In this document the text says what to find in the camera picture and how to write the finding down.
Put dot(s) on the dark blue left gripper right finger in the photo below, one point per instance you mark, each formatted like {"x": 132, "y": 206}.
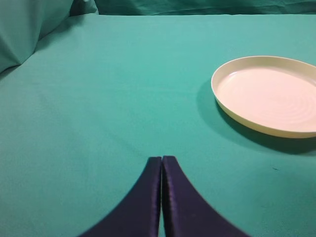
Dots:
{"x": 185, "y": 212}

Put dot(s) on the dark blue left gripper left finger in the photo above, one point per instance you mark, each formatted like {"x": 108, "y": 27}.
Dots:
{"x": 138, "y": 214}

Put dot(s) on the pale yellow round plate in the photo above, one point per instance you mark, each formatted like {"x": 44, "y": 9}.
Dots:
{"x": 269, "y": 94}

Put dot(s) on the green tablecloth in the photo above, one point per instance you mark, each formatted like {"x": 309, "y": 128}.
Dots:
{"x": 80, "y": 117}

